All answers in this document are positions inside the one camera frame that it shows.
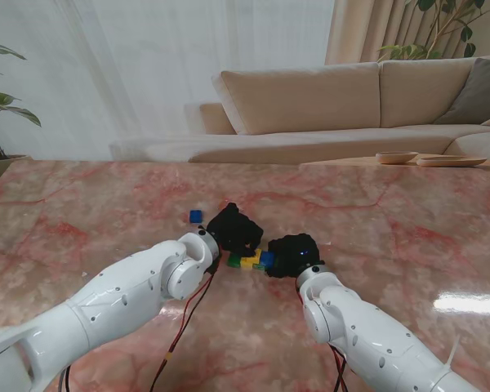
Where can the white zip tie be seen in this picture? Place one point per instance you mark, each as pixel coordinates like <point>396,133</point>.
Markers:
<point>453,355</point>

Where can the blue toy brick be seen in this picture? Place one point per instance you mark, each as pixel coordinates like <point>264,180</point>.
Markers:
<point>196,216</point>
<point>267,258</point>

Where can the flat wooden tray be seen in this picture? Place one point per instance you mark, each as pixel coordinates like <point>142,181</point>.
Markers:
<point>451,161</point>

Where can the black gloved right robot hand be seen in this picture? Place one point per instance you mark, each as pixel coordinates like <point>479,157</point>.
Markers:
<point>296,255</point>

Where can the yellow toy brick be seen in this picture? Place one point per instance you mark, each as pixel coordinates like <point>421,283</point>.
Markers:
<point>246,265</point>
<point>254,256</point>

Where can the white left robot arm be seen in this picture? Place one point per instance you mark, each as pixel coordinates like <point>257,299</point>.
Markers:
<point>106,310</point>

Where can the tall leafy branch plant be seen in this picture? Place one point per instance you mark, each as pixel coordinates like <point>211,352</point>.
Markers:
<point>408,50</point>

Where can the pale plant pot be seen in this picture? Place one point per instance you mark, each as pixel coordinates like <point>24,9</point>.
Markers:
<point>0,167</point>

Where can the beige sofa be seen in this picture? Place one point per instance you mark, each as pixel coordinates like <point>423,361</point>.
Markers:
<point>310,102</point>

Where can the beige curtain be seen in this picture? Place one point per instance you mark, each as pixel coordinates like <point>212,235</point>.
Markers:
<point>351,32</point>

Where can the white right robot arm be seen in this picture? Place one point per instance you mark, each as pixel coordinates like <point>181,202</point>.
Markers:
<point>371,335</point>

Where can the large-leaf green houseplant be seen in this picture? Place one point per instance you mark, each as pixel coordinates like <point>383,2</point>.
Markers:
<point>24,115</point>

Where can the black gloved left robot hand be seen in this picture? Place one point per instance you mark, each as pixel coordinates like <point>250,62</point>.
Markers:
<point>234,230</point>

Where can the wooden bowl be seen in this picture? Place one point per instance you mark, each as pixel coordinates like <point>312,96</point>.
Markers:
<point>396,157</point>

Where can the green toy brick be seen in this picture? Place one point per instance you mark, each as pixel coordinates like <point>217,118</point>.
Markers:
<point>234,261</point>
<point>260,267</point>

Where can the grey sofa cushion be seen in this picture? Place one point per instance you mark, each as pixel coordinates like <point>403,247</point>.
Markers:
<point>477,94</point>

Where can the sheer white curtain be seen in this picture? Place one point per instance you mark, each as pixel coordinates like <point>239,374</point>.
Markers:
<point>147,61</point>

